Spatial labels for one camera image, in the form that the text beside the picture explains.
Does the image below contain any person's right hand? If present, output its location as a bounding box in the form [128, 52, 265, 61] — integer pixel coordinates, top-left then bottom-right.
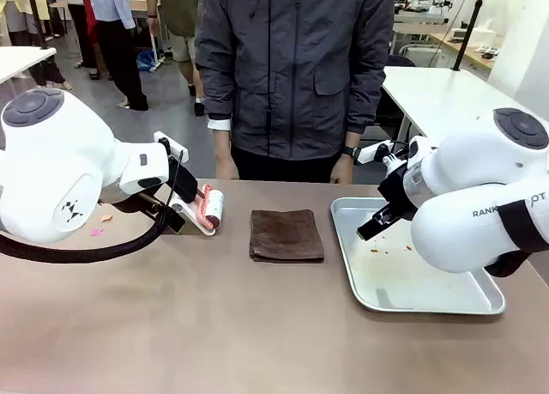
[214, 151, 240, 180]

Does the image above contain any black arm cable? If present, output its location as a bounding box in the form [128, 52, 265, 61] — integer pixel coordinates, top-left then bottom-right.
[0, 195, 186, 264]
[484, 198, 549, 278]

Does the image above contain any silver metal tray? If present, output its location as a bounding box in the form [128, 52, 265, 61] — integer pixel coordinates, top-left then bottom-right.
[329, 196, 506, 315]

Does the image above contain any black tripod pole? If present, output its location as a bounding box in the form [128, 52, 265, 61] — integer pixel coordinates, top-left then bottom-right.
[453, 0, 490, 72]
[24, 0, 51, 51]

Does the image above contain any brown cloth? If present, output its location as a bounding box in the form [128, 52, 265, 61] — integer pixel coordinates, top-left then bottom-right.
[249, 209, 325, 264]

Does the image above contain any large white table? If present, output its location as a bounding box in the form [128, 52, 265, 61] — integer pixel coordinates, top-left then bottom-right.
[380, 65, 533, 142]

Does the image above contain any white lint roller stand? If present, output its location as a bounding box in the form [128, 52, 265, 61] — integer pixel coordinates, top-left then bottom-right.
[169, 196, 218, 237]

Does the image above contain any bystander in white shirt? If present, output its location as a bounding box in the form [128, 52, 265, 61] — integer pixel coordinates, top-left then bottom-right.
[76, 0, 149, 112]

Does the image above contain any black office chair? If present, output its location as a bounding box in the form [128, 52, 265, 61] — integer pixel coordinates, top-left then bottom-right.
[385, 53, 416, 69]

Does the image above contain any person's left hand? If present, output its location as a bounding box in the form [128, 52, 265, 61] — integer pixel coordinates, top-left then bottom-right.
[329, 155, 355, 185]

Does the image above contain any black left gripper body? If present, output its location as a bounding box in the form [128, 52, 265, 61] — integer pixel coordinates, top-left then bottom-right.
[170, 156, 201, 204]

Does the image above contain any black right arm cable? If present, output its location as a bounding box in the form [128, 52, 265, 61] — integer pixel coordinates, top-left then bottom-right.
[484, 198, 549, 278]

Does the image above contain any person's right forearm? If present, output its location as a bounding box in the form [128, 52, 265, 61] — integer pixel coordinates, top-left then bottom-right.
[213, 129, 235, 155]

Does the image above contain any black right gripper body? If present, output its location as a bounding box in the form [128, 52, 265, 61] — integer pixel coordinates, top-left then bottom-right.
[377, 164, 420, 221]

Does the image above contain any white box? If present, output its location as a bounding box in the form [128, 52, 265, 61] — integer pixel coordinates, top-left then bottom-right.
[470, 19, 505, 48]

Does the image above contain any person in grey jacket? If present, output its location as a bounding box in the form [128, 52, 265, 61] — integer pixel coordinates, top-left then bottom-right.
[194, 0, 395, 183]

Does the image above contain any wooden lab counter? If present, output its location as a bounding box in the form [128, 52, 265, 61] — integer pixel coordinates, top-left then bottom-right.
[428, 31, 495, 82]

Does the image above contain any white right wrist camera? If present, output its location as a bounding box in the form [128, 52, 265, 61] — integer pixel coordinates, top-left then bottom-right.
[355, 139, 396, 167]

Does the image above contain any bystander in olive shirt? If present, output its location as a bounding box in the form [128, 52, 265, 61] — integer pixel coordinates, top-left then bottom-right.
[145, 0, 208, 117]

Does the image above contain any white table with pole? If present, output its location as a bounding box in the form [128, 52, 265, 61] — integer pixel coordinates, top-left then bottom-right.
[0, 45, 57, 86]

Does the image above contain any pink and white lint roller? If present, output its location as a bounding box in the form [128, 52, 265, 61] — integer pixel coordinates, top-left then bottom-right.
[195, 183, 226, 231]

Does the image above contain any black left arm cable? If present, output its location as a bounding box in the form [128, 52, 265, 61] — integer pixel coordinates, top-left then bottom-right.
[0, 195, 186, 264]

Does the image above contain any blue plastic bag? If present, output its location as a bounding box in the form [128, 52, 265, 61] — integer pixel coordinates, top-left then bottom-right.
[136, 50, 158, 73]

